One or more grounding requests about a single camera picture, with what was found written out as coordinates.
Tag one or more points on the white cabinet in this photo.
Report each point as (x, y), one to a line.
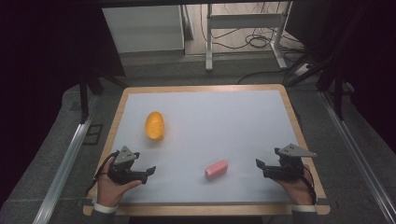
(143, 29)

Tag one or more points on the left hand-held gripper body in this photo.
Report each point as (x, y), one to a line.
(124, 174)

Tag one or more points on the black curtain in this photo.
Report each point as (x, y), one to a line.
(370, 62)
(40, 77)

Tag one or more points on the person's left hand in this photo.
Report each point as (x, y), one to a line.
(109, 193)

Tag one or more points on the aluminium rail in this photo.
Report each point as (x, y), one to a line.
(67, 165)
(358, 155)

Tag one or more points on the white metal desk frame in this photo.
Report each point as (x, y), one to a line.
(246, 20)

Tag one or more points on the black metal stand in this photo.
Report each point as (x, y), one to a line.
(337, 93)
(84, 99)

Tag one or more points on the pink soap bar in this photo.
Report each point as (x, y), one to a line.
(216, 169)

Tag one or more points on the white power strip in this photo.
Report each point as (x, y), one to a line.
(302, 70)

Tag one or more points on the person's right hand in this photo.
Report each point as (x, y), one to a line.
(300, 191)

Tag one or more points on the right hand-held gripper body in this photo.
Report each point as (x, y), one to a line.
(286, 169)

